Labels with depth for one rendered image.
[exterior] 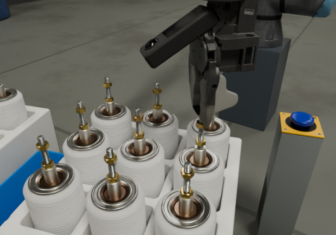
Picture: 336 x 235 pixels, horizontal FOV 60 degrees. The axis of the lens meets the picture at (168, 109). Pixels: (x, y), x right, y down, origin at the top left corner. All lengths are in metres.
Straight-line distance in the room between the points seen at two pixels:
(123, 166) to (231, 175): 0.23
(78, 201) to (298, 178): 0.41
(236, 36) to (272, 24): 0.60
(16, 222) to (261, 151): 0.74
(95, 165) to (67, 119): 0.61
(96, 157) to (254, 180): 0.49
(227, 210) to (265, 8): 0.66
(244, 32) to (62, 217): 0.42
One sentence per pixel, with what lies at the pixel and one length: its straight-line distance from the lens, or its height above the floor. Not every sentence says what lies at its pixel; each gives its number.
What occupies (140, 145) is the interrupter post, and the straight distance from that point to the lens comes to 0.56.
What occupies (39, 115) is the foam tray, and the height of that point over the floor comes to 0.18.
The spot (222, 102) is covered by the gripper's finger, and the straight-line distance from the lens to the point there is 0.46.
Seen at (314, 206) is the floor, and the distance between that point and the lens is 0.90.
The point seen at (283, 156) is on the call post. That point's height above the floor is 0.26.
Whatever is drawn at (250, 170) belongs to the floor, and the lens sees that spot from 0.94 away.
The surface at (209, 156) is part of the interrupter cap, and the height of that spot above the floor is 0.25.
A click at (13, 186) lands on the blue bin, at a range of 0.82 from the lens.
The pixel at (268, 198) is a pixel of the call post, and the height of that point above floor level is 0.15.
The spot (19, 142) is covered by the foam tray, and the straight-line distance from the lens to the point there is 0.84.
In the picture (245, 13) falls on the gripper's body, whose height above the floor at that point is 0.52.
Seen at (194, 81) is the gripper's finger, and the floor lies 0.41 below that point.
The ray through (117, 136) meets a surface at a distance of 0.69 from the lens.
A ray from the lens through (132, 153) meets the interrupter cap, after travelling 0.57.
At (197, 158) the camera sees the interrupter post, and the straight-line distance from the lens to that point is 0.54.
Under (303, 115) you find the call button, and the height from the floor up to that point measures 0.33.
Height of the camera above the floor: 0.61
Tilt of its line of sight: 30 degrees down
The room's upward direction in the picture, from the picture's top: straight up
